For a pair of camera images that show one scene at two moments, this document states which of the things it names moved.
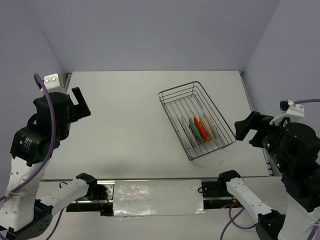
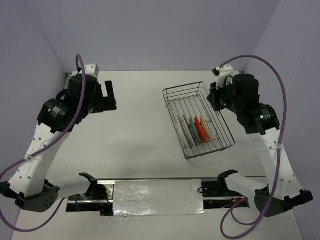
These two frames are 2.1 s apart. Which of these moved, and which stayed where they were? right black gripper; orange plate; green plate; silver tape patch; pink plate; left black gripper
Moved: right black gripper; left black gripper
Stayed: silver tape patch; pink plate; orange plate; green plate
